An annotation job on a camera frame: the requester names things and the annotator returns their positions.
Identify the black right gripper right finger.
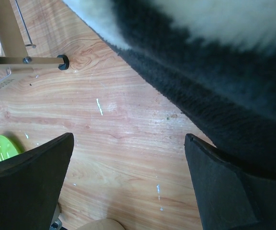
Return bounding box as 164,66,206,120
184,134,276,230

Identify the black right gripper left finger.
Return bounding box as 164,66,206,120
0,133,74,230

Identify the steel wire dish rack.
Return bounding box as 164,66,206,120
0,0,69,89

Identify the lime green plate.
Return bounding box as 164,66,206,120
0,135,22,162

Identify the black flower blanket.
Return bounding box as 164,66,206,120
65,0,276,176

